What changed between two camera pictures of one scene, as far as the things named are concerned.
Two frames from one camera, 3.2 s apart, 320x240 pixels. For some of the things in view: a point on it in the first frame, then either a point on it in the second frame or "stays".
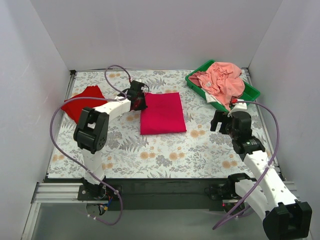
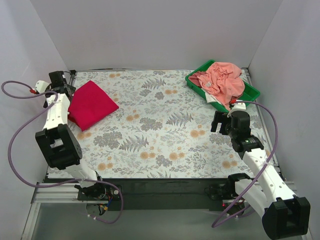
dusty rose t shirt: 194,79 stays
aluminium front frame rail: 68,193 stays
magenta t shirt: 164,114 → 89,104
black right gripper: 222,122 stays
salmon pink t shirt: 223,80 stays
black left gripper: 139,100 → 68,89
